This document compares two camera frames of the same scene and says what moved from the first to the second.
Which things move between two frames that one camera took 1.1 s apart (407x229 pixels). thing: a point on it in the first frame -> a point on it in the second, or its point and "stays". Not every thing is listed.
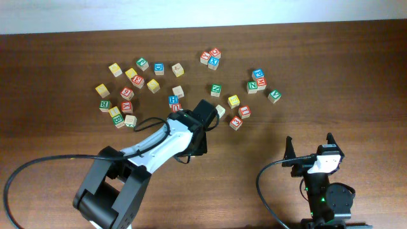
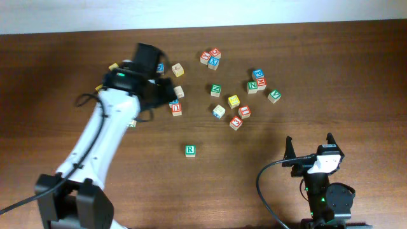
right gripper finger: x=290 y=151 stays
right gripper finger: x=331 y=139 stays
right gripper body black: x=299 y=166 stays
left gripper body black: x=200 y=147 -> x=163 y=92
